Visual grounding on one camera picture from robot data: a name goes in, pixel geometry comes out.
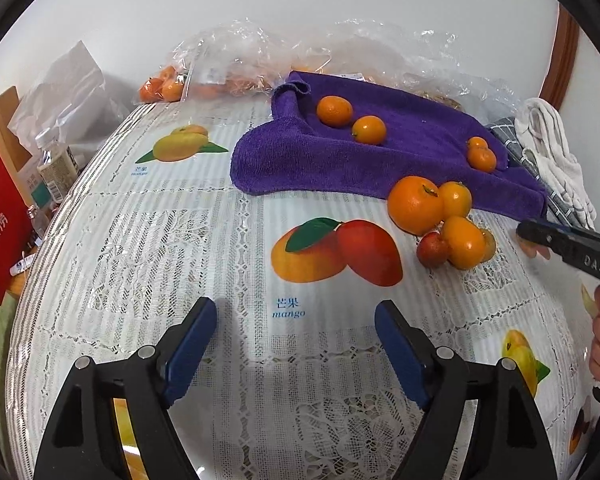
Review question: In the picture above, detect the clear bag of oranges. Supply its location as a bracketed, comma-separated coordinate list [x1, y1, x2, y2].
[139, 35, 231, 106]

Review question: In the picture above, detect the small red fruit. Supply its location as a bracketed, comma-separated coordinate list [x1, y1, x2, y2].
[416, 232, 451, 266]

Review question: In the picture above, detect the large orange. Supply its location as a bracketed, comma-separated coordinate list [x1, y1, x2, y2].
[387, 175, 446, 237]

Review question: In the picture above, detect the red paper bag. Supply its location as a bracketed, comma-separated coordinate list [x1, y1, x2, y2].
[0, 130, 36, 306]

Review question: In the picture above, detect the purple towel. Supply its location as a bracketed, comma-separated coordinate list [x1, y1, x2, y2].
[230, 70, 548, 221]

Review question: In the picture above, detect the clear bag of tan fruits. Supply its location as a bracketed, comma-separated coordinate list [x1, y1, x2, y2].
[415, 87, 466, 111]

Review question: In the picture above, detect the white plastic bag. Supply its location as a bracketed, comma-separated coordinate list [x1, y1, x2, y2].
[7, 40, 106, 156]

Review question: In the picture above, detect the fruit print lace tablecloth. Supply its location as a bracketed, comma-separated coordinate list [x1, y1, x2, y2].
[5, 92, 600, 480]

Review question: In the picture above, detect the wooden chair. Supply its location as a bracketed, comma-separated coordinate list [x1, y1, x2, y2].
[0, 86, 21, 171]

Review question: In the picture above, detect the clear plastic bottle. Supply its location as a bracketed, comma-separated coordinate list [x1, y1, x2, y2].
[34, 127, 81, 206]

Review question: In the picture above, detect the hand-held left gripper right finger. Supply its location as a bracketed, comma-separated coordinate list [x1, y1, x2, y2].
[374, 300, 556, 480]

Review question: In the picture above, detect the brown wooden door frame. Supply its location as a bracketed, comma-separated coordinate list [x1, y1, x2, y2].
[537, 2, 580, 111]

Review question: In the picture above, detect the small tan fruit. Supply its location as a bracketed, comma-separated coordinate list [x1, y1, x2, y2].
[524, 240, 552, 262]
[480, 229, 497, 263]

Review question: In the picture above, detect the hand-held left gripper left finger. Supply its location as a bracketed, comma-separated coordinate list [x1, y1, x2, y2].
[32, 297, 218, 480]

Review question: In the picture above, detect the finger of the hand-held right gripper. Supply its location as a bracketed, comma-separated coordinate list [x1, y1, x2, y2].
[516, 217, 581, 261]

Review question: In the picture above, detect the white striped towel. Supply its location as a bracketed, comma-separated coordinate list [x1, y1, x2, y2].
[514, 98, 598, 228]

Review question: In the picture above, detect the grey checked cloth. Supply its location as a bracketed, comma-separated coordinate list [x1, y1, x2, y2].
[485, 116, 581, 226]

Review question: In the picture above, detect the crumpled clear plastic bag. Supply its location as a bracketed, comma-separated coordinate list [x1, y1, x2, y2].
[190, 17, 523, 111]

